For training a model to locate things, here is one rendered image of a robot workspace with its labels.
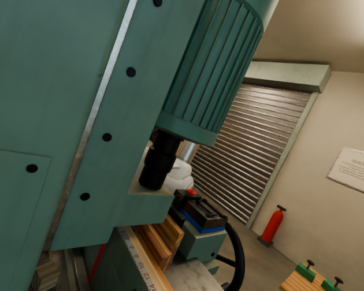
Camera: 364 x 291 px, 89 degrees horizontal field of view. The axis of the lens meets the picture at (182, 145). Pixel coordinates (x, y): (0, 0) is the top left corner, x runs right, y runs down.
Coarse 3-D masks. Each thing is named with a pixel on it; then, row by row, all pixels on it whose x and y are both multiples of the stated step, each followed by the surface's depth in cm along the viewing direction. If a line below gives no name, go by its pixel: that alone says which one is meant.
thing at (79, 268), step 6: (72, 252) 44; (78, 252) 44; (72, 258) 43; (78, 258) 43; (72, 264) 42; (78, 264) 41; (78, 270) 40; (84, 270) 41; (78, 276) 39; (84, 276) 39; (78, 282) 38; (84, 282) 38; (78, 288) 37; (84, 288) 37
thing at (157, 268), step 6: (138, 234) 39; (144, 246) 37; (150, 252) 36; (150, 258) 34; (156, 264) 34; (156, 270) 32; (162, 276) 32; (162, 282) 31; (168, 282) 31; (168, 288) 30
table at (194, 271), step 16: (96, 256) 40; (176, 256) 43; (96, 272) 38; (112, 272) 34; (176, 272) 39; (192, 272) 41; (208, 272) 43; (112, 288) 33; (176, 288) 35; (192, 288) 37; (208, 288) 38
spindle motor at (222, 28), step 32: (224, 0) 27; (256, 0) 27; (192, 32) 28; (224, 32) 28; (256, 32) 30; (192, 64) 28; (224, 64) 29; (192, 96) 28; (224, 96) 31; (160, 128) 30; (192, 128) 29
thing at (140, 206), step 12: (132, 192) 34; (144, 192) 36; (156, 192) 38; (168, 192) 40; (132, 204) 34; (144, 204) 36; (156, 204) 38; (168, 204) 40; (120, 216) 33; (132, 216) 35; (144, 216) 37; (156, 216) 39
